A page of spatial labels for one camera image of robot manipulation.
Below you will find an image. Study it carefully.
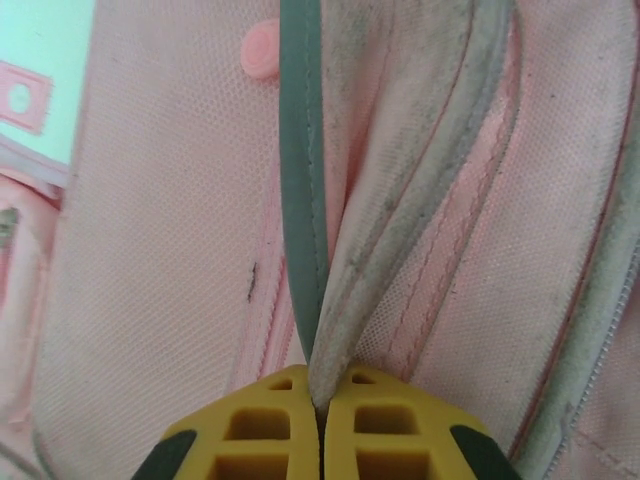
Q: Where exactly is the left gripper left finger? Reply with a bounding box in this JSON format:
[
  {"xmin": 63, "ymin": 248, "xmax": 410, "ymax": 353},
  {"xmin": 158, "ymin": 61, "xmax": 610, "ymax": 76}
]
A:
[{"xmin": 130, "ymin": 363, "xmax": 320, "ymax": 480}]

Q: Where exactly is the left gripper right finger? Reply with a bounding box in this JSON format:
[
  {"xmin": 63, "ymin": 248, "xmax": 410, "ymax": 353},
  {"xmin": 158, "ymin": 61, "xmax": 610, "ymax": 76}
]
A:
[{"xmin": 322, "ymin": 363, "xmax": 524, "ymax": 480}]

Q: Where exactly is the pink student backpack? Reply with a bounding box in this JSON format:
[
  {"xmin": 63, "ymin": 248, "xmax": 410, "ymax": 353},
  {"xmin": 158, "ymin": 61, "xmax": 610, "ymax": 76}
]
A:
[{"xmin": 0, "ymin": 0, "xmax": 640, "ymax": 480}]

